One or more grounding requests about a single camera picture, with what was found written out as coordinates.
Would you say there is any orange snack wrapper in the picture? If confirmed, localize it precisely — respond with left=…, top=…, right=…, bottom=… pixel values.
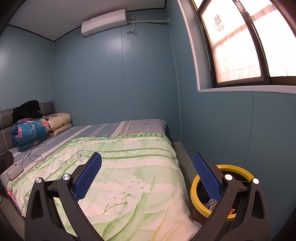
left=229, top=208, right=236, bottom=215

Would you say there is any short purple foam net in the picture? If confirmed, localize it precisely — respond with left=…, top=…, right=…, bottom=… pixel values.
left=204, top=198, right=218, bottom=211

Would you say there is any yellow rimmed trash bin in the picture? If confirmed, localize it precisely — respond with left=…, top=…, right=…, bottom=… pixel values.
left=189, top=164, right=256, bottom=224

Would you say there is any grey power strip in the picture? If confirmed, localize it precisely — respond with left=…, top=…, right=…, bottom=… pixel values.
left=7, top=164, right=23, bottom=181

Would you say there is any blue floral folded blanket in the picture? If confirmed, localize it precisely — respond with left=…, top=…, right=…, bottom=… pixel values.
left=11, top=118, right=50, bottom=152

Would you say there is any grey padded headboard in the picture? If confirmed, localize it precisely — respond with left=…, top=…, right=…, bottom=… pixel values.
left=0, top=101, right=56, bottom=153

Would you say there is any black clothing pile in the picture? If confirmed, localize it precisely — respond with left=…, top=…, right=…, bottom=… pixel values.
left=12, top=100, right=43, bottom=125

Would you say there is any beige folded blanket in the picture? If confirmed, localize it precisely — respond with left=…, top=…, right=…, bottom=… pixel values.
left=47, top=113, right=72, bottom=136

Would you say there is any green floral quilt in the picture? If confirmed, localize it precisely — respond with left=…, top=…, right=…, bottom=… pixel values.
left=8, top=133, right=201, bottom=240

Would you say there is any white air conditioner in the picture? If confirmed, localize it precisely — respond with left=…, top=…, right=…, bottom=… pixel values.
left=81, top=9, right=127, bottom=37

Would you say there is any air conditioner pipe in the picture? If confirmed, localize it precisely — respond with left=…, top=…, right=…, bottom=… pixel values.
left=126, top=16, right=170, bottom=34

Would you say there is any black cable on bed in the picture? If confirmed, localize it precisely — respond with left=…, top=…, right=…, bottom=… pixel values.
left=12, top=141, right=48, bottom=167

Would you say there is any window with dark frame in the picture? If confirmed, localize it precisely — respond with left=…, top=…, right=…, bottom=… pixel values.
left=178, top=1, right=295, bottom=94

